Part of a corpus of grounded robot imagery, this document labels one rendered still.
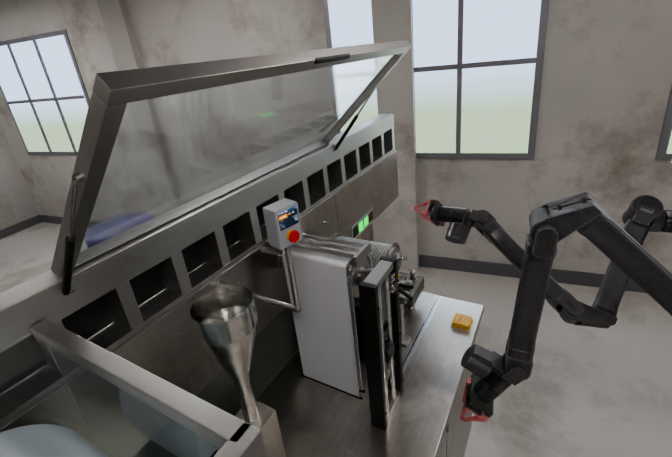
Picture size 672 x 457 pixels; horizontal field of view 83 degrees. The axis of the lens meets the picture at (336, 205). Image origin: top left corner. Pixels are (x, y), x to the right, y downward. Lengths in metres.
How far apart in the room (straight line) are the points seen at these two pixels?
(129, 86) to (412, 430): 1.23
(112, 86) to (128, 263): 0.55
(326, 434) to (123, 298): 0.77
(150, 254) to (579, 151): 2.99
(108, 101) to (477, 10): 2.86
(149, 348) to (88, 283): 0.25
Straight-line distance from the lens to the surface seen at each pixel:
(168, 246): 1.08
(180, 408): 0.63
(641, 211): 1.46
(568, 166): 3.40
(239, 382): 1.04
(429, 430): 1.42
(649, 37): 3.32
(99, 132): 0.62
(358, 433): 1.41
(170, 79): 0.61
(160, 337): 1.14
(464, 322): 1.75
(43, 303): 0.96
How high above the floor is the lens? 2.03
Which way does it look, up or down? 22 degrees down
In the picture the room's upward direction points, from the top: 6 degrees counter-clockwise
